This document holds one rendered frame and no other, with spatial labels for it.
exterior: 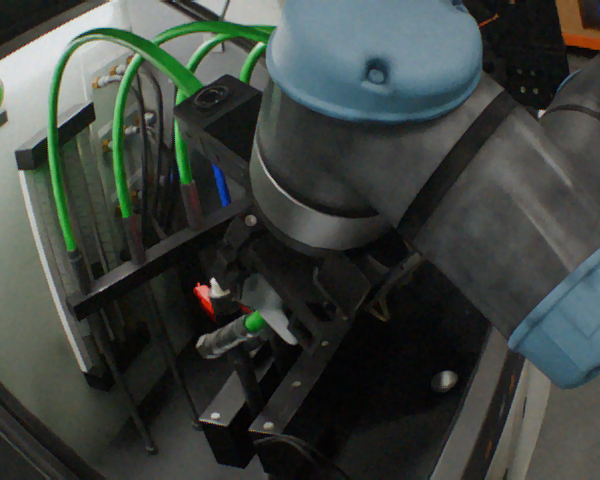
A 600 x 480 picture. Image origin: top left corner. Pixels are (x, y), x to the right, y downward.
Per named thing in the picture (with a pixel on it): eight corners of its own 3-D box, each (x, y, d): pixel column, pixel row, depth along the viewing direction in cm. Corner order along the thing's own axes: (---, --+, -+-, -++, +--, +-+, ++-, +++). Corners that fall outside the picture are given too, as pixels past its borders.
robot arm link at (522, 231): (680, 209, 30) (541, 54, 32) (652, 338, 22) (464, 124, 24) (606, 296, 36) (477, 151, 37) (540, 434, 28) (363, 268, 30)
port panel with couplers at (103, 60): (134, 253, 106) (95, 48, 92) (116, 251, 107) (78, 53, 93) (177, 207, 116) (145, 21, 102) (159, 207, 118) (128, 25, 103)
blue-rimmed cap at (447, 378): (453, 395, 102) (453, 387, 101) (427, 395, 103) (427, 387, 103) (461, 377, 105) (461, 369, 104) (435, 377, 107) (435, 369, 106)
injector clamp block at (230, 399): (304, 509, 86) (279, 433, 79) (232, 496, 90) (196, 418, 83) (394, 358, 113) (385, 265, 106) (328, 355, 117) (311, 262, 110)
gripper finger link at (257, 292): (270, 371, 57) (293, 335, 49) (216, 306, 58) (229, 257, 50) (304, 347, 58) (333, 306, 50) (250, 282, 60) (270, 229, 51)
